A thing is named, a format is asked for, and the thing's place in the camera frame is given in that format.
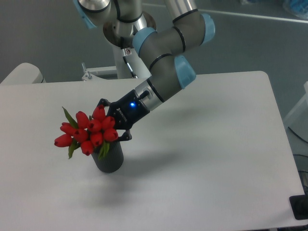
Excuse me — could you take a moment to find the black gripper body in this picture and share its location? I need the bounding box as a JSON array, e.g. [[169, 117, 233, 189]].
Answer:
[[105, 90, 150, 130]]

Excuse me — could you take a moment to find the red tulip bouquet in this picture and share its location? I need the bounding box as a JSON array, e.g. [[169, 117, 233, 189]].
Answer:
[[54, 105, 119, 159]]

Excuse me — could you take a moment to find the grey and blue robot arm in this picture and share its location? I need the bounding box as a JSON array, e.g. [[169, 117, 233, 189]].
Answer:
[[74, 0, 215, 141]]

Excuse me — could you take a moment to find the black ribbed vase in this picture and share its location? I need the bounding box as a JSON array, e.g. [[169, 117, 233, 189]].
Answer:
[[91, 142, 124, 173]]

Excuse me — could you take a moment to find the white rounded furniture piece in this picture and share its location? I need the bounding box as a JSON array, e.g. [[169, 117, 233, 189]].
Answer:
[[0, 63, 46, 85]]

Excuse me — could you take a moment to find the black device at table edge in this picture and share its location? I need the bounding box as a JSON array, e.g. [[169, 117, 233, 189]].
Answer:
[[289, 195, 308, 220]]

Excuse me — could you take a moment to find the clear bag with blue items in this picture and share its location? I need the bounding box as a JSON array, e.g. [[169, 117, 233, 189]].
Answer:
[[283, 0, 308, 19]]

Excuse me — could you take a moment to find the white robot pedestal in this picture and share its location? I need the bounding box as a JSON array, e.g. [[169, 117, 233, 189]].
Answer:
[[81, 12, 169, 82]]

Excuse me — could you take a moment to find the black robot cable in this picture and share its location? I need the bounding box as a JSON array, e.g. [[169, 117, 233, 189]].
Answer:
[[119, 36, 139, 79]]

